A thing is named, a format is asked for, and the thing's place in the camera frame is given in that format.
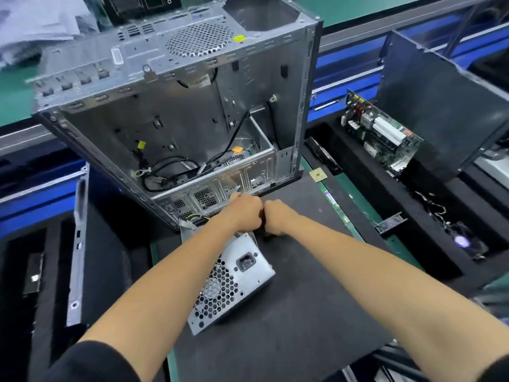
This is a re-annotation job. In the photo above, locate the person's left hand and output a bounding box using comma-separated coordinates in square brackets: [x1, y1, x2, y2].
[208, 192, 265, 236]

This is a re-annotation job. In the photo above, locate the person's right hand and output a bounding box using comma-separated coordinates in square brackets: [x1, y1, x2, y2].
[262, 199, 302, 237]

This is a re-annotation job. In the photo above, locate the silver power supply unit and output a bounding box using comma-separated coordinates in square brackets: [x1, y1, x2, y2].
[180, 222, 277, 336]

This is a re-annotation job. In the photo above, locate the person's right forearm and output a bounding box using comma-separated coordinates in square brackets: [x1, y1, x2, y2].
[285, 214, 509, 382]

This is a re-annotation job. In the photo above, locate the person's left forearm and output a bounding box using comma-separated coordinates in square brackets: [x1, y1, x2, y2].
[80, 219, 240, 382]

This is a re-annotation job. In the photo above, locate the silver metal computer case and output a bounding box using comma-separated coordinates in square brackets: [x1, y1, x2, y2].
[28, 0, 324, 231]

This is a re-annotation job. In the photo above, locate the person's black clothing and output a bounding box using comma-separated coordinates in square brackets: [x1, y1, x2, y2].
[40, 340, 509, 382]

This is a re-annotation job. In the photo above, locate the black foam work mat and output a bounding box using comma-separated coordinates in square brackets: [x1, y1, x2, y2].
[151, 167, 396, 382]

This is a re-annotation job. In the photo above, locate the green board with white parts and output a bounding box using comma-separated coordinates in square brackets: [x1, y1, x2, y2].
[340, 90, 425, 178]

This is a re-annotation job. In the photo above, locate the black foam tray with recess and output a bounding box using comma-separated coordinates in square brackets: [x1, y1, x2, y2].
[302, 115, 509, 298]

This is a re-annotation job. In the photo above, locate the dark grey case side panel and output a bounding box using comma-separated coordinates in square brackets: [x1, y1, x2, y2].
[65, 163, 132, 328]

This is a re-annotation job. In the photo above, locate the small black lit fan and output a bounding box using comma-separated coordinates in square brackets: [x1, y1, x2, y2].
[445, 221, 490, 261]

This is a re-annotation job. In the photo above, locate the large black metal panel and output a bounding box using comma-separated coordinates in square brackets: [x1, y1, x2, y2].
[375, 30, 509, 184]

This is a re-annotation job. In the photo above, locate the small black rectangular component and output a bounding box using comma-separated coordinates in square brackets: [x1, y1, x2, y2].
[22, 252, 45, 297]

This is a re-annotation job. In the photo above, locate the black foam tray with slots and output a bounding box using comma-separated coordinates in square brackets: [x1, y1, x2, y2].
[0, 167, 168, 382]

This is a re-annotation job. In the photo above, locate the grey round metal part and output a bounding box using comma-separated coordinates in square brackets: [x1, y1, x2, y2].
[481, 139, 509, 164]

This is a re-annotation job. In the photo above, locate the black cardboard box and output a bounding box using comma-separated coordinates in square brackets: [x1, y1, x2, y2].
[94, 0, 184, 24]

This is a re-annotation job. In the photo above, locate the green conveyor belt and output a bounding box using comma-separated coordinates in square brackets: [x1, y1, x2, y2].
[0, 0, 446, 128]

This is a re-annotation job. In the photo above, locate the stack of grey paper sheets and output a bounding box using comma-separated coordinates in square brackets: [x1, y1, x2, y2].
[0, 0, 100, 68]

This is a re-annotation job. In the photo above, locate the small black metal bracket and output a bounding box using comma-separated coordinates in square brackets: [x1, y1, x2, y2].
[375, 212, 409, 237]

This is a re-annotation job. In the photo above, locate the grey metal conveyor rail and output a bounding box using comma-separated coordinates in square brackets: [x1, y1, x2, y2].
[0, 0, 509, 156]

